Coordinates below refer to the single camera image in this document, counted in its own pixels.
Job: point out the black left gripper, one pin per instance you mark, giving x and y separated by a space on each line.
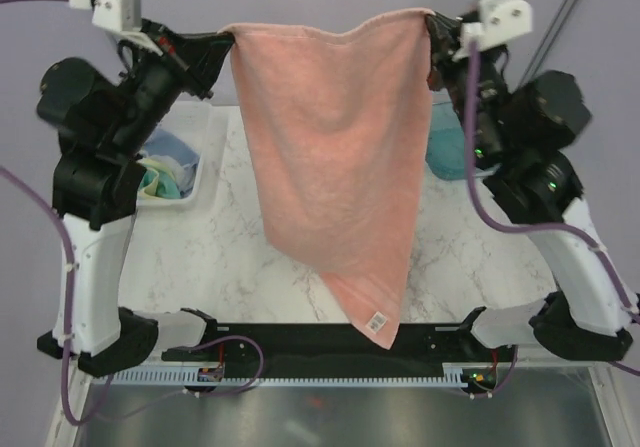
192 57

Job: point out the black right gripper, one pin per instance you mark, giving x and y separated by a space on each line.
447 29

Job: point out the pink terry towel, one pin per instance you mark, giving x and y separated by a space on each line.
337 127

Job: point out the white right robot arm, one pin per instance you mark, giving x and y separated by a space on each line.
521 182

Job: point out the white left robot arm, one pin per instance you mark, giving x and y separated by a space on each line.
101 128

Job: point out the white plastic basket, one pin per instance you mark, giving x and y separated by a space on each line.
190 122

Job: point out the teal transparent plastic tray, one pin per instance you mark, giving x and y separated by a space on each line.
445 151

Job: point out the blue towel in basket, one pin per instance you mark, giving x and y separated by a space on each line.
165 143

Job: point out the yellow green towel in basket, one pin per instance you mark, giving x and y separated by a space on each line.
159 180

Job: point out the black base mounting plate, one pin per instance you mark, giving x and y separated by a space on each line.
339 348

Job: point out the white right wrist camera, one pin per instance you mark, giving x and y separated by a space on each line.
492 23

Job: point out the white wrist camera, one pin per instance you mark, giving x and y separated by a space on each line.
492 23
115 16

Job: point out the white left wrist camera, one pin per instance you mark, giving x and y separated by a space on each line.
115 16

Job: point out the right corner frame post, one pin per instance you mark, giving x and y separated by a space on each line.
555 28

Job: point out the white slotted cable duct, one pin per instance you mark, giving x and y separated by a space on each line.
210 375

